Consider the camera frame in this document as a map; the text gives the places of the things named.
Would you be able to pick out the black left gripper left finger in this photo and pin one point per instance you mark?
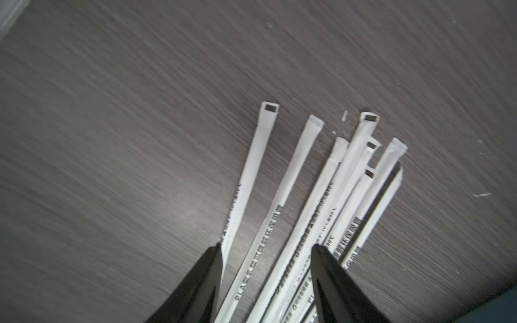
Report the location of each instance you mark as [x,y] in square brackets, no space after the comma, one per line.
[195,298]

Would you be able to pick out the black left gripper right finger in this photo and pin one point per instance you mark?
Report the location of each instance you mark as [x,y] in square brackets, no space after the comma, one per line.
[337,296]

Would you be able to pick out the blue storage tray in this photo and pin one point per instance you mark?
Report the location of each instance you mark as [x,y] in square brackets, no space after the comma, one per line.
[500,308]

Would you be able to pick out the left pile wrapped straw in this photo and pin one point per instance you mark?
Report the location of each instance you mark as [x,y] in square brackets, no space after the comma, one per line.
[285,276]

